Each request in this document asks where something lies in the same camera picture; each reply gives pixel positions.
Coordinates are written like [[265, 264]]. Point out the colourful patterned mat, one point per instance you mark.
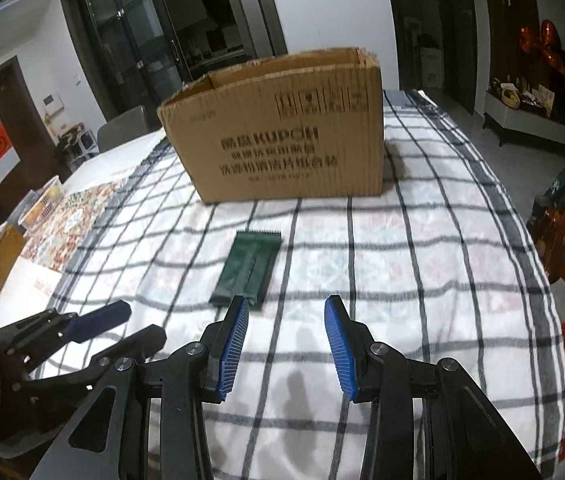
[[72, 225]]

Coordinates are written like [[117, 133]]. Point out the black white checked tablecloth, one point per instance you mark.
[[412, 285]]

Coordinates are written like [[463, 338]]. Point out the white low cabinet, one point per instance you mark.
[[537, 120]]

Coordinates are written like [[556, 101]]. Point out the white storage rack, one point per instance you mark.
[[78, 145]]

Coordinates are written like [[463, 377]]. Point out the brown cardboard box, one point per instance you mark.
[[272, 125]]

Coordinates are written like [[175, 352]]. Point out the brown cardboard piece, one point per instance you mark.
[[5, 260]]

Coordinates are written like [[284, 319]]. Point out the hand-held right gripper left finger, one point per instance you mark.
[[230, 345]]

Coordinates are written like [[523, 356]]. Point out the clear plastic container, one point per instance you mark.
[[42, 202]]

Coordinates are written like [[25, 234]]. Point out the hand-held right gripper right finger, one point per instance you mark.
[[340, 350]]

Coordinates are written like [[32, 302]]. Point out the glass sliding door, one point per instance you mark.
[[172, 25]]

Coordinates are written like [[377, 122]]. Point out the red foil balloons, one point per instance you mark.
[[542, 42]]

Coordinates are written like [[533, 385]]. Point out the white wall intercom panel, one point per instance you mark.
[[53, 100]]

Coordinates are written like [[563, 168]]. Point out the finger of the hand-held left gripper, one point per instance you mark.
[[97, 321], [137, 342]]

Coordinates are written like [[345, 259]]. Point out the grey chair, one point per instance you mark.
[[127, 127]]

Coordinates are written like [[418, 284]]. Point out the dark green snack packet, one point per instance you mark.
[[247, 270]]

